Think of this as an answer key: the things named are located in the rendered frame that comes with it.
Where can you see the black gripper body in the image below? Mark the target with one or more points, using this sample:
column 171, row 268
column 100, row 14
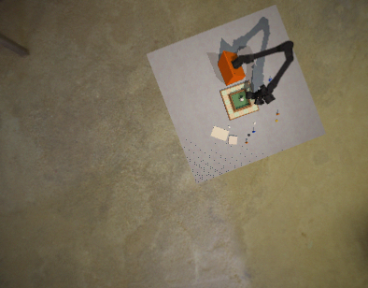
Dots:
column 250, row 95

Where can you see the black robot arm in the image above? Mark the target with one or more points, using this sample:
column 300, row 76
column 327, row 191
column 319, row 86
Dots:
column 286, row 47

